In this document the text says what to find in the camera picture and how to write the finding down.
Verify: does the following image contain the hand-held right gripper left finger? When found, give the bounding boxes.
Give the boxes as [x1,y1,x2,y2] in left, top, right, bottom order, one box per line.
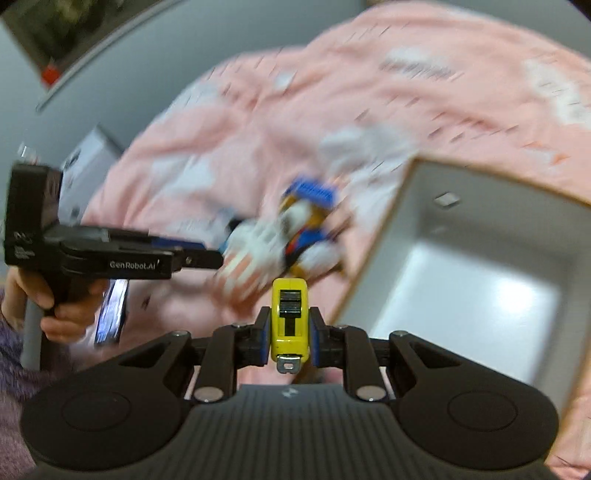
[121,307,273,402]

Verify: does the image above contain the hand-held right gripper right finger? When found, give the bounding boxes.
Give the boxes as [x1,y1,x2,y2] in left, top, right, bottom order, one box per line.
[307,307,462,401]

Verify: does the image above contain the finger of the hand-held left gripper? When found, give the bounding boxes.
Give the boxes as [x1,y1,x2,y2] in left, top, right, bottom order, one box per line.
[148,235,225,271]

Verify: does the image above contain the yellow tape measure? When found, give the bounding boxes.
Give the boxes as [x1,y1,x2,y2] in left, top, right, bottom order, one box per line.
[271,278,309,374]

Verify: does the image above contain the white cardboard box brown rim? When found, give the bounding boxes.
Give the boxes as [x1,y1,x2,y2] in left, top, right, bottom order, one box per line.
[330,157,591,416]

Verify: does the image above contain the person's left forearm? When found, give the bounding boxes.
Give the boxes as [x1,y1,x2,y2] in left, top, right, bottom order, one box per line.
[0,291,63,476]

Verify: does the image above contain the person's left hand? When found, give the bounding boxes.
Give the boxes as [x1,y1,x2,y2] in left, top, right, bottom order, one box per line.
[2,268,112,343]

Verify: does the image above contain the black smartphone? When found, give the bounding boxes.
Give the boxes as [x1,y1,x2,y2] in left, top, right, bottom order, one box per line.
[93,278,130,347]

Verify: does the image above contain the white blue carton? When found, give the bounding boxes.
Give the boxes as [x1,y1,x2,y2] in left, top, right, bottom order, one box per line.
[58,126,124,227]

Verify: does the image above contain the grey pole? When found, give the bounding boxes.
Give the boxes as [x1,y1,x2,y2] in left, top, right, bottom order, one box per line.
[22,302,44,370]

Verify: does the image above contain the blue yellow toy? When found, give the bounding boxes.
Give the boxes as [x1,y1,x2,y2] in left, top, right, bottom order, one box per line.
[277,178,347,278]

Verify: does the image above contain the pink printed blanket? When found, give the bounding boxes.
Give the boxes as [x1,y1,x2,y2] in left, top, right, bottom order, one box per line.
[83,0,591,480]

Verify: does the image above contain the dark framed panel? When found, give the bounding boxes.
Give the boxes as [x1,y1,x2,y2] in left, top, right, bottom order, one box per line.
[0,0,195,112]

